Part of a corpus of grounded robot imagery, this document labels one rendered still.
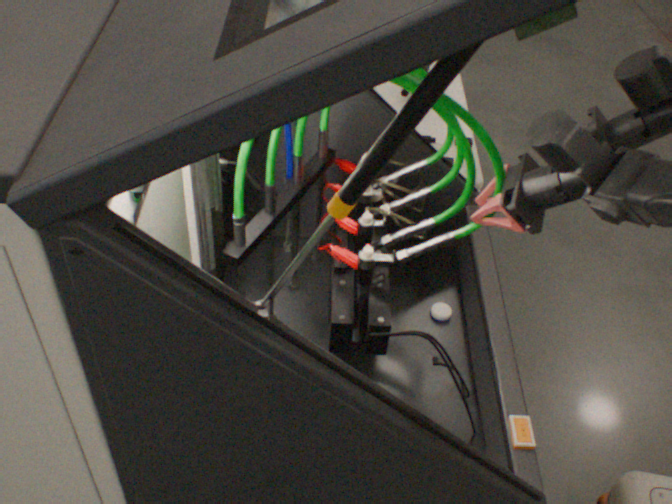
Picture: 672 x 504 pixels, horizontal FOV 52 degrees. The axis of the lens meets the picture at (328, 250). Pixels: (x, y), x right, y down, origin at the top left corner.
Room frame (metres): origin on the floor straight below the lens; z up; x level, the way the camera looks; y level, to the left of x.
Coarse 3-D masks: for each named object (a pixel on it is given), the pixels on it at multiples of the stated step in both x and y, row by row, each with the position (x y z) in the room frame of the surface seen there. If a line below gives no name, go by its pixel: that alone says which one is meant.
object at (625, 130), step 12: (588, 108) 0.92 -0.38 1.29; (636, 108) 0.88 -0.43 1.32; (600, 120) 0.89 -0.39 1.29; (612, 120) 0.88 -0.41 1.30; (624, 120) 0.87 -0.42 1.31; (636, 120) 0.86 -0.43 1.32; (600, 132) 0.85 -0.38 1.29; (612, 132) 0.86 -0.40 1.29; (624, 132) 0.85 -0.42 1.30; (636, 132) 0.85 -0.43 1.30; (648, 132) 0.85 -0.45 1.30; (612, 144) 0.85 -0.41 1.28; (624, 144) 0.85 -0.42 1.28; (636, 144) 0.85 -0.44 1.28
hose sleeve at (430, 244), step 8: (448, 232) 0.77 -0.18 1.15; (432, 240) 0.77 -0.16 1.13; (440, 240) 0.76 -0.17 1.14; (448, 240) 0.76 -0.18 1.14; (456, 240) 0.76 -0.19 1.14; (408, 248) 0.77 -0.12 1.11; (416, 248) 0.76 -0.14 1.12; (424, 248) 0.76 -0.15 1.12; (432, 248) 0.76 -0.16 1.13; (416, 256) 0.76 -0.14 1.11
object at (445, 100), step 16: (400, 80) 0.76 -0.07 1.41; (416, 80) 0.76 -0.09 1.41; (448, 96) 0.77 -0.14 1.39; (464, 112) 0.76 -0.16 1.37; (480, 128) 0.76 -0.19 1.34; (240, 160) 0.76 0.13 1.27; (496, 160) 0.76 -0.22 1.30; (240, 176) 0.76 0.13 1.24; (496, 176) 0.76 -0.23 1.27; (240, 192) 0.76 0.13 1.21; (496, 192) 0.76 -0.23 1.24; (240, 208) 0.76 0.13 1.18; (480, 224) 0.76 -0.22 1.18
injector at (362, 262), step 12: (360, 252) 0.77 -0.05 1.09; (360, 264) 0.76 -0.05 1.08; (372, 264) 0.76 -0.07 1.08; (360, 276) 0.76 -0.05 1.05; (372, 276) 0.76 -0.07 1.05; (384, 276) 0.77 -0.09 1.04; (360, 288) 0.76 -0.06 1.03; (360, 300) 0.76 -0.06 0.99; (360, 312) 0.76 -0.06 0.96; (360, 324) 0.76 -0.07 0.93; (360, 336) 0.76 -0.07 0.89
